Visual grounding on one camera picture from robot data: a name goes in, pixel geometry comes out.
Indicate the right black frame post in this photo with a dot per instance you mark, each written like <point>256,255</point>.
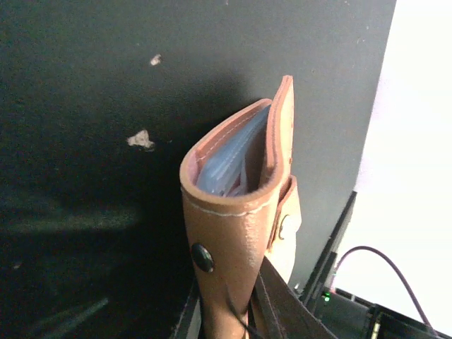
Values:
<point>323,270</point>

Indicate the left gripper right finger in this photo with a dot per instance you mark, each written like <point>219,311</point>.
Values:
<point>277,311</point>

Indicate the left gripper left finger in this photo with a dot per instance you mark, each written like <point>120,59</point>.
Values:
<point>189,323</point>

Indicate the pink leather card holder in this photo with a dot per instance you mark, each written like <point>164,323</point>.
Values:
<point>241,206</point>

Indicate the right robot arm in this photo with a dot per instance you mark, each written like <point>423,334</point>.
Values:
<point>348,316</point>

